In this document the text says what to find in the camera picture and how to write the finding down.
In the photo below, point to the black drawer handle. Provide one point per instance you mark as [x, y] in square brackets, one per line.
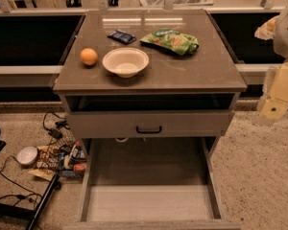
[148, 130]

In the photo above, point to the dark blue snack packet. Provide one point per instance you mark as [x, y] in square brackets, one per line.
[122, 37]

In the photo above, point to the closed grey drawer front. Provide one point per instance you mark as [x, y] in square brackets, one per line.
[122, 124]

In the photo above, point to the open grey bottom drawer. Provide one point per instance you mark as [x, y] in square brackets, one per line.
[150, 184]

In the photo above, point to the green rice chip bag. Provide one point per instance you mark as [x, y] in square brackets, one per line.
[179, 43]

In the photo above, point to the orange fruit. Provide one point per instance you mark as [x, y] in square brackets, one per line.
[88, 56]

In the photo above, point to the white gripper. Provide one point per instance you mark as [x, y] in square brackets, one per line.
[286, 35]

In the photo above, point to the grey drawer cabinet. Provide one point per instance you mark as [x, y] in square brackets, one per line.
[206, 80]

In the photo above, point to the white paper bowl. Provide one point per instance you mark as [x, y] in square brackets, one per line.
[125, 62]

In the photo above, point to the pile of snack packets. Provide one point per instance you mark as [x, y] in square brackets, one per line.
[66, 160]

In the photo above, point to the white bowl on floor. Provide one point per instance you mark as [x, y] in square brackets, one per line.
[27, 156]

